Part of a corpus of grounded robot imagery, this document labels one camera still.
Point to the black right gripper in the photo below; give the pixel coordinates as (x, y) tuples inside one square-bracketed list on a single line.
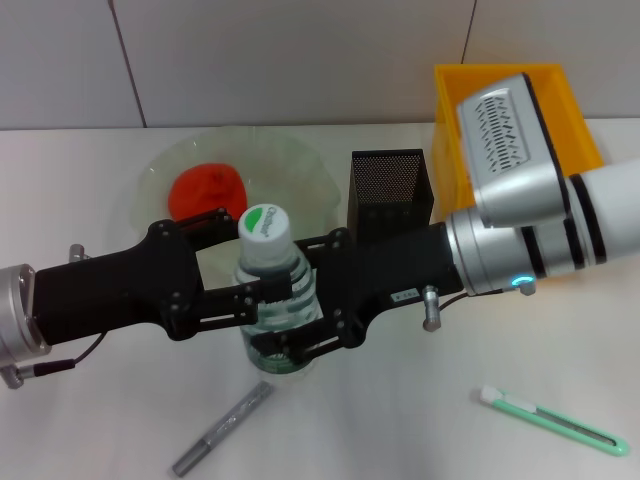
[(395, 270)]

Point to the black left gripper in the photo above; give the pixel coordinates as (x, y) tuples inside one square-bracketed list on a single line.
[(110, 290)]

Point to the clear water bottle green label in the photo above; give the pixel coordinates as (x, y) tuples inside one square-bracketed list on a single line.
[(262, 230)]

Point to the orange fruit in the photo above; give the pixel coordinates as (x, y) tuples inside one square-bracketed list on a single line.
[(205, 190)]

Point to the mint green utility knife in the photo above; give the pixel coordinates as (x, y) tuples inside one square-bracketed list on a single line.
[(550, 422)]

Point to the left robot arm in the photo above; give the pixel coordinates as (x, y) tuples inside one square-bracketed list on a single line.
[(15, 310)]

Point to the pale green glass fruit plate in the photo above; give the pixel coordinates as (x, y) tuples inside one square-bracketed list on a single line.
[(295, 165)]

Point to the black mesh pen holder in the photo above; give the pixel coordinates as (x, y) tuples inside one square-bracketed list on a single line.
[(387, 190)]

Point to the grey marker pen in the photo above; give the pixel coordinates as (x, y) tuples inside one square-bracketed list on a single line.
[(225, 425)]

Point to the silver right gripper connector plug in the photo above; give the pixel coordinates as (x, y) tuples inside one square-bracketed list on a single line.
[(431, 307)]

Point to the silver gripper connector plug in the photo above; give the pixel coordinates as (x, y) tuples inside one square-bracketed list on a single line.
[(79, 252), (431, 307)]

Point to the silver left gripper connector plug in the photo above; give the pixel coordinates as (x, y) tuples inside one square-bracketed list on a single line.
[(79, 252)]

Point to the yellow plastic storage bin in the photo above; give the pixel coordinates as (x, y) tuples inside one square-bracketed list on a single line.
[(450, 150)]

